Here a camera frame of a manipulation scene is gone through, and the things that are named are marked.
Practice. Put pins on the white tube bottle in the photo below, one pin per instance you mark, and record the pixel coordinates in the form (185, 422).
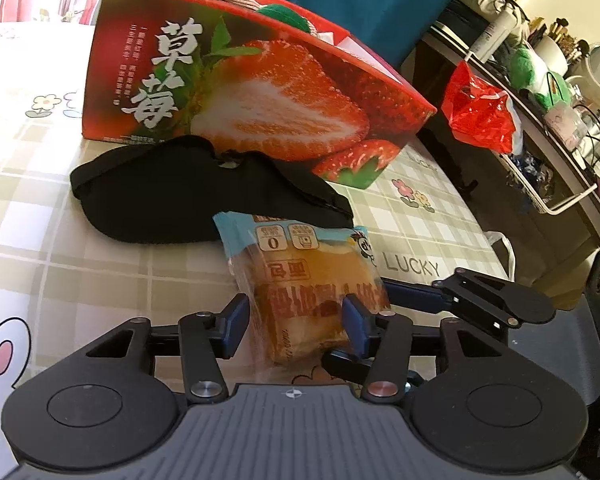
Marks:
(494, 34)

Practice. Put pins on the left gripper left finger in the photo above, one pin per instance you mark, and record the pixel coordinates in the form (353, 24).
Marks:
(205, 338)

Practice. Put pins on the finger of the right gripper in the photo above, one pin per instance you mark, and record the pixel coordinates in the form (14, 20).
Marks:
(350, 364)
(418, 297)

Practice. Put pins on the cluttered side shelf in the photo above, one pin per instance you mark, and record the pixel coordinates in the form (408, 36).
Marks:
(555, 248)

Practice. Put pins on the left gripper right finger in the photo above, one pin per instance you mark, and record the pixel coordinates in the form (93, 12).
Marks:
(384, 338)

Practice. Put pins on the red strawberry cardboard box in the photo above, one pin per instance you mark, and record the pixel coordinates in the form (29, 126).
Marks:
(164, 68)

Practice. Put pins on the green knitted cloth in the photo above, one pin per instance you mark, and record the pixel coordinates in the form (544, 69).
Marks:
(282, 14)

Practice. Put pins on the red plastic bag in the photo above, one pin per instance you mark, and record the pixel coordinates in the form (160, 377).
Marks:
(478, 113)

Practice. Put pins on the black eye mask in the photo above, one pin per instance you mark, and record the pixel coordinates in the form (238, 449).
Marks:
(169, 193)

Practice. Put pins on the packaged bread snack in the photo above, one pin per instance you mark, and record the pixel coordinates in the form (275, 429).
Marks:
(296, 276)

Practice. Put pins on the plaid bunny tablecloth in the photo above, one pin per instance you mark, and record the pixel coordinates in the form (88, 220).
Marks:
(62, 283)

